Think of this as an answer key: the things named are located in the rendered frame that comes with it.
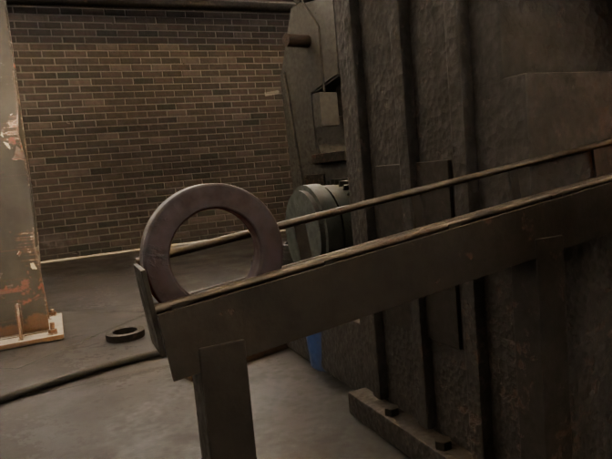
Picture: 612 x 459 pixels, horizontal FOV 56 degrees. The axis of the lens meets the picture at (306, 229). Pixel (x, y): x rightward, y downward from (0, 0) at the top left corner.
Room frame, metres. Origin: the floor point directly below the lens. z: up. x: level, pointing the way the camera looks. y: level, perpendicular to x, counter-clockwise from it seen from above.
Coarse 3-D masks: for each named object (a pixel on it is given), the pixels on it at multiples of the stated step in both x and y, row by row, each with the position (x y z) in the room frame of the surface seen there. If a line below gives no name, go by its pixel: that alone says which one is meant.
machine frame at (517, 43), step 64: (384, 0) 1.43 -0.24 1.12; (448, 0) 1.17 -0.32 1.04; (512, 0) 1.10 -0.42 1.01; (576, 0) 1.16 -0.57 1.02; (384, 64) 1.45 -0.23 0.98; (448, 64) 1.18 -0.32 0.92; (512, 64) 1.09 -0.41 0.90; (576, 64) 1.16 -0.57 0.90; (384, 128) 1.47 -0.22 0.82; (448, 128) 1.24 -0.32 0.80; (512, 128) 1.07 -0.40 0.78; (576, 128) 1.08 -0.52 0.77; (384, 192) 1.47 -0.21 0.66; (448, 192) 1.23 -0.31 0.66; (576, 256) 1.08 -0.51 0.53; (384, 320) 1.54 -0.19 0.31; (448, 320) 1.26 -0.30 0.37; (512, 320) 1.09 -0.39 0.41; (576, 320) 1.07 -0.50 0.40; (384, 384) 1.54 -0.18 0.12; (448, 384) 1.29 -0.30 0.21; (512, 384) 1.10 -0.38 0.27; (576, 384) 1.07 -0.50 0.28; (448, 448) 1.25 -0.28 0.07; (512, 448) 1.11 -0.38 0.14; (576, 448) 1.07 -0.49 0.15
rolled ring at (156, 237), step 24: (192, 192) 0.71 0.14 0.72; (216, 192) 0.72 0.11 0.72; (240, 192) 0.74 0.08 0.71; (168, 216) 0.70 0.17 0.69; (240, 216) 0.74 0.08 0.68; (264, 216) 0.75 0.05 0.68; (144, 240) 0.69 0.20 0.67; (168, 240) 0.70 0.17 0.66; (264, 240) 0.75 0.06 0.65; (144, 264) 0.69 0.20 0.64; (168, 264) 0.70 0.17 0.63; (264, 264) 0.75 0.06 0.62; (168, 288) 0.70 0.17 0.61
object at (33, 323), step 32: (0, 0) 2.91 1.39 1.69; (0, 32) 2.90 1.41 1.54; (0, 64) 2.90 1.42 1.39; (0, 96) 2.89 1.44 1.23; (0, 128) 2.88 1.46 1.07; (0, 160) 2.87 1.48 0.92; (0, 192) 2.87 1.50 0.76; (32, 192) 3.19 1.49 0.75; (0, 224) 2.86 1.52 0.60; (32, 224) 2.90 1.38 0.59; (0, 256) 2.85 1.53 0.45; (32, 256) 2.89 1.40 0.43; (0, 288) 2.84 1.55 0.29; (32, 288) 2.90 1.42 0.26; (0, 320) 2.83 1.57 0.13; (32, 320) 2.89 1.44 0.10
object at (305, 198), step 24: (312, 192) 2.14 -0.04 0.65; (336, 192) 2.17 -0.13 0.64; (288, 216) 2.33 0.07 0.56; (336, 216) 2.07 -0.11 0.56; (288, 240) 2.35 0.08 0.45; (312, 240) 2.12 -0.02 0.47; (336, 240) 2.06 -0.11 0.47; (336, 336) 1.90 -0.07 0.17; (360, 336) 1.75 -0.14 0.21; (336, 360) 1.91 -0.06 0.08; (360, 360) 1.75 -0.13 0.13; (360, 384) 1.76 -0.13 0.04
